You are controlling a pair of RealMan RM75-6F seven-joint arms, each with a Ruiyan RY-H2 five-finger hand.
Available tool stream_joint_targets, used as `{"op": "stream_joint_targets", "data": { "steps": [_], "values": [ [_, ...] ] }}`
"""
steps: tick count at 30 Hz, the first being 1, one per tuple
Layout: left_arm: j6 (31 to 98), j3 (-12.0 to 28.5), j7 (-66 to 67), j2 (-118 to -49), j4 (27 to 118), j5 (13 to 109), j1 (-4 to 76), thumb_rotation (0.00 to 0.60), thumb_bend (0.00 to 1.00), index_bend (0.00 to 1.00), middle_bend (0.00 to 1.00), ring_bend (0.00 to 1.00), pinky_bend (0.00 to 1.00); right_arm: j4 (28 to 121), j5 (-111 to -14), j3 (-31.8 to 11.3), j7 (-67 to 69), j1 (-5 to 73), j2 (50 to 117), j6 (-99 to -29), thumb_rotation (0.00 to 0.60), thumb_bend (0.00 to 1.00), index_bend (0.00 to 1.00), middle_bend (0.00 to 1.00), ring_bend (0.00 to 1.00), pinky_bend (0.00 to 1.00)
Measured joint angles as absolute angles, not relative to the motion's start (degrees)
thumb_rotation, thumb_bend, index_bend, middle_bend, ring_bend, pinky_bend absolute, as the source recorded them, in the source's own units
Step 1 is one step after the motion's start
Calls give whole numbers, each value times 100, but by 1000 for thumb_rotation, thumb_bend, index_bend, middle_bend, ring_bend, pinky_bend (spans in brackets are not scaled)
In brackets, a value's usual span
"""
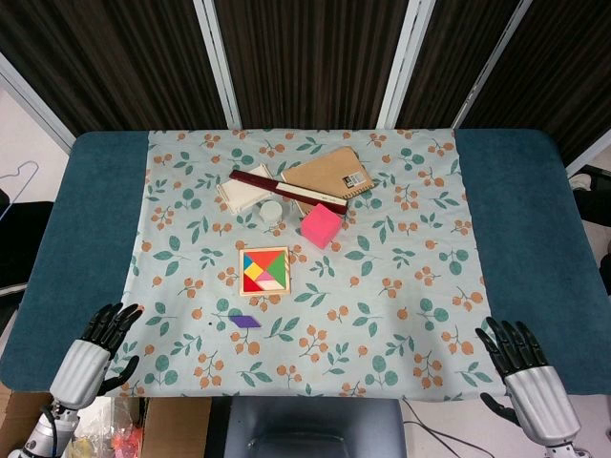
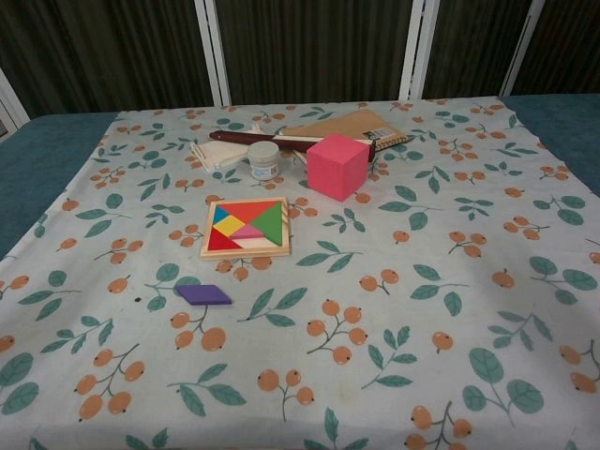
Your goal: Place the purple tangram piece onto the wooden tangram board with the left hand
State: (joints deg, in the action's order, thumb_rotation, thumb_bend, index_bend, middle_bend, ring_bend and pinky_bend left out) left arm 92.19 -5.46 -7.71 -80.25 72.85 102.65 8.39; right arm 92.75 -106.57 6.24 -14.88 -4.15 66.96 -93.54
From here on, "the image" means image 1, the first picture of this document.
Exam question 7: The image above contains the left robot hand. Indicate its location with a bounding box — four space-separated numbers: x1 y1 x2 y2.
49 302 143 412

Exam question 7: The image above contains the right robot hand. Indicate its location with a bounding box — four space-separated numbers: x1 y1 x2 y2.
474 316 582 448

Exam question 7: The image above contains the clear plastic bag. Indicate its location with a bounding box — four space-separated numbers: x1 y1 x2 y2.
71 398 139 458

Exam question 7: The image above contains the cardboard box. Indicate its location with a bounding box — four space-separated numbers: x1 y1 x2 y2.
0 390 214 458

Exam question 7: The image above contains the teal padded table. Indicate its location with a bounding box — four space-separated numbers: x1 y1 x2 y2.
0 127 611 398

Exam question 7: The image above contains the dark grey chair seat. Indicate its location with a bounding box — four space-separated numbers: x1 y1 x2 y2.
223 396 406 458

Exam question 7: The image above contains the white wooden tray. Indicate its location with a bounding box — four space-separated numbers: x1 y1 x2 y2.
216 163 281 217

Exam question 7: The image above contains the small clear round lid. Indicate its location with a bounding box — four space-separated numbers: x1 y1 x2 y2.
259 199 284 225

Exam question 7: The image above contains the floral patterned tablecloth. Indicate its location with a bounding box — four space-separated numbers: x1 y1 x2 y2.
116 126 508 399

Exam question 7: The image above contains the pink cube block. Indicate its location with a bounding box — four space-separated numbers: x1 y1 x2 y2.
300 202 343 250

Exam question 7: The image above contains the brown spiral notebook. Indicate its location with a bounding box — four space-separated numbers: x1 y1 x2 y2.
280 146 375 219

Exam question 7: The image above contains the folding screen partition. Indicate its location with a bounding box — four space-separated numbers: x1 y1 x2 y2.
0 0 611 176

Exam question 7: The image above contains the black cable on floor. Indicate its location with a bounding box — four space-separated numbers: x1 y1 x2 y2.
401 398 493 458

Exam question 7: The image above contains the tangram puzzle tray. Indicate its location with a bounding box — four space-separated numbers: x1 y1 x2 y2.
238 245 291 299

